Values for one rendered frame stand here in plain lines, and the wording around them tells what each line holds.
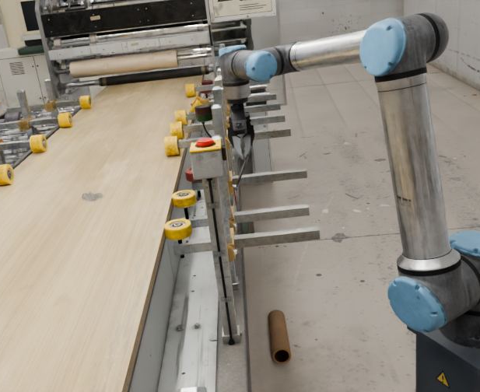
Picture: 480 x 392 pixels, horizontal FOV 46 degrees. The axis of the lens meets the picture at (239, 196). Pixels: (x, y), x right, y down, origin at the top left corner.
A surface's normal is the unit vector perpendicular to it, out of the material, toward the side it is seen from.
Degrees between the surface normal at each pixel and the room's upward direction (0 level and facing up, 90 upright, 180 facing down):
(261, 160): 90
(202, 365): 0
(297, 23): 90
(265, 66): 90
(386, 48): 83
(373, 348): 0
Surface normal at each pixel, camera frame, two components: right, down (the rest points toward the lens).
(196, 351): -0.11, -0.93
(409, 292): -0.80, 0.36
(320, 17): -0.04, 0.37
